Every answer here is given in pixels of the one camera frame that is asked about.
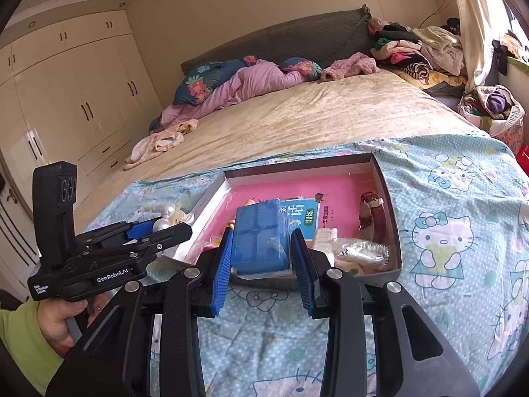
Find cream curtain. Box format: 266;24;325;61
448;0;509;92

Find pink fluffy garment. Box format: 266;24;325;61
320;52;379;82

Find blue plastic case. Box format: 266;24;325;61
233;199;295;279

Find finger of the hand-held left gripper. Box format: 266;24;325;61
88;223;194;264
82;216;165;246

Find basket of clothes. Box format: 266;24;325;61
459;85;525;145

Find person's left forearm green sleeve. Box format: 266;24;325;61
0;300;67;395

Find person's left hand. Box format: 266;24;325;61
36;297;109;354

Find cream hair clip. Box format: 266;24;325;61
312;228;340;265

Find cartoon cat printed blanket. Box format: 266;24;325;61
80;130;529;397

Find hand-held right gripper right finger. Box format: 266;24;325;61
289;229;482;397

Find peach garment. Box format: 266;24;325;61
124;118;199;170

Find pink quilt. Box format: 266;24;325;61
159;60;306;127

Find clothes on window sill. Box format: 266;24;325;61
498;29;529;65

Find pale trinket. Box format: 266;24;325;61
333;238;391;276

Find dark floral pillow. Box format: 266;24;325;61
173;57;323;106

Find pearl jewelry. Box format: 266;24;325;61
153;202;195;234

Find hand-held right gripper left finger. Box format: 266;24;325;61
45;227;236;397

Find cream wardrobe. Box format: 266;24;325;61
0;8;164;294

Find brown strap wristwatch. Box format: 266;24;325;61
359;191;387;243

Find shallow cardboard box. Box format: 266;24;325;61
163;153;402;288

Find pink book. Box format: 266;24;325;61
194;174;373;265

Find pile of clothes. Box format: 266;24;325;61
368;17;469;92

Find grey quilted headboard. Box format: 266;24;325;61
181;5;373;77

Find beige bed sheet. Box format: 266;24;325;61
89;68;492;199

